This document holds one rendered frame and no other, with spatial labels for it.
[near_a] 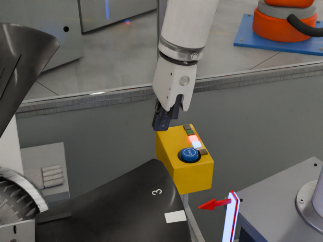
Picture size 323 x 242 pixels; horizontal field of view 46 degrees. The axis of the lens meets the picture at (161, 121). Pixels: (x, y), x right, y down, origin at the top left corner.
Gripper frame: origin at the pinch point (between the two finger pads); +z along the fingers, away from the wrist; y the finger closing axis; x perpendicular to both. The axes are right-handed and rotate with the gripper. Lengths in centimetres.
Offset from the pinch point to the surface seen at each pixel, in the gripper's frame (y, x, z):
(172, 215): -23.9, 5.8, 0.9
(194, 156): -0.7, -10.3, 9.8
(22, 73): -9.6, 27.7, -15.5
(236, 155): 42, -59, 49
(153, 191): -19.3, 7.7, 0.3
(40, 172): 27, 21, 38
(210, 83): 44, -37, 16
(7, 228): -18.3, 29.8, 6.8
